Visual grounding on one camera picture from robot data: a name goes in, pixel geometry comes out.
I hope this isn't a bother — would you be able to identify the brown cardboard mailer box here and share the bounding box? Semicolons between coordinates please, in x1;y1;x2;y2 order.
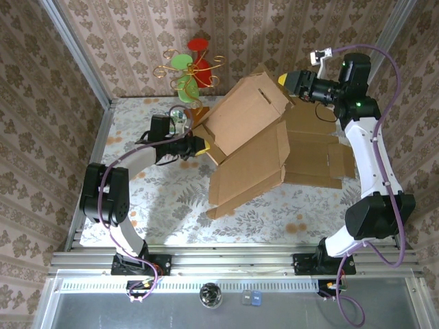
191;62;298;221
283;101;357;191

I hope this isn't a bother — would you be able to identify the leaf pattern bowl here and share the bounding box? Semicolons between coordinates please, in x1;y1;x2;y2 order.
167;106;189;126

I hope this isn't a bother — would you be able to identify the green plastic wine glass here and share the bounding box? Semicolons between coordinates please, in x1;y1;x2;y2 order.
170;53;201;104

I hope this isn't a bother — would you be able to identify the red plastic wine glass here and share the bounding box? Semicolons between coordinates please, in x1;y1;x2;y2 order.
187;38;211;89

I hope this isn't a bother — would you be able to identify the floral table cloth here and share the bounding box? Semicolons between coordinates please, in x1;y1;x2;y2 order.
79;95;399;247

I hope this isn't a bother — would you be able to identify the shiny round metal object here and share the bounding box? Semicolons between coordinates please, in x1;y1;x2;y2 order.
199;282;223;310

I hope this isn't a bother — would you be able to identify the grey metal sheet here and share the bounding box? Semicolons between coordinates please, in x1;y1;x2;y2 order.
32;270;439;329

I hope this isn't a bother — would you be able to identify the gold wire rack wooden base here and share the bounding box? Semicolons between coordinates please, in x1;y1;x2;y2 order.
152;49;227;130

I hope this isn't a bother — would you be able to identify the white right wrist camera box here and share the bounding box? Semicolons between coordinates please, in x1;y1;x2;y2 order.
309;47;334;80

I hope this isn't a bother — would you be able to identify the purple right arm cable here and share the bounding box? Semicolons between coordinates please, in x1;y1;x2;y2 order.
331;44;408;327

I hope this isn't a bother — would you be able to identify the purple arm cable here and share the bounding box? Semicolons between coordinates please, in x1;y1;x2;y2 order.
98;104;193;303
331;44;408;327

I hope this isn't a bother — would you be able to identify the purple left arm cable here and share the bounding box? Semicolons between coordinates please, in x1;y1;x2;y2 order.
98;104;193;303

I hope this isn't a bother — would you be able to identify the aluminium frame post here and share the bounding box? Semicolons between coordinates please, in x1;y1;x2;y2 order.
36;0;116;110
348;0;418;103

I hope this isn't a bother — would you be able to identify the aluminium side rail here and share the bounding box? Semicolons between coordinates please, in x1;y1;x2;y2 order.
63;99;116;253

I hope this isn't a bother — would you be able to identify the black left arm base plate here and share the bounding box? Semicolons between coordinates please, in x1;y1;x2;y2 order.
110;254;172;277

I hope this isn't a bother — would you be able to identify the aluminium cross rail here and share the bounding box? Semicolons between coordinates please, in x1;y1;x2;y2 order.
47;243;425;276

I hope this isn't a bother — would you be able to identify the white slotted cable duct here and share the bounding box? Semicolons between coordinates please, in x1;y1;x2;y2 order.
56;276;320;293

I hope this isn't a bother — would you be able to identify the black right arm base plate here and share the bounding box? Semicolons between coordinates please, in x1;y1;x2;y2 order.
293;252;357;276

